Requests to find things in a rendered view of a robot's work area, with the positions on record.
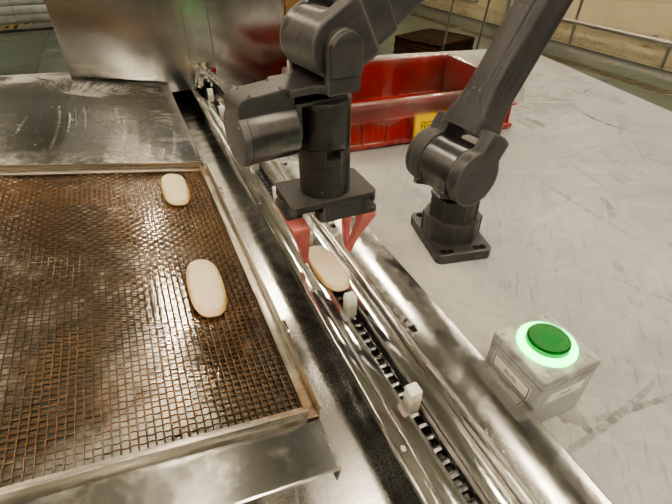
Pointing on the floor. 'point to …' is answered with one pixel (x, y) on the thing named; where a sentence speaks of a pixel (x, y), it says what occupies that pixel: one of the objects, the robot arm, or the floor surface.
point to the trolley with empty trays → (436, 39)
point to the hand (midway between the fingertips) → (326, 250)
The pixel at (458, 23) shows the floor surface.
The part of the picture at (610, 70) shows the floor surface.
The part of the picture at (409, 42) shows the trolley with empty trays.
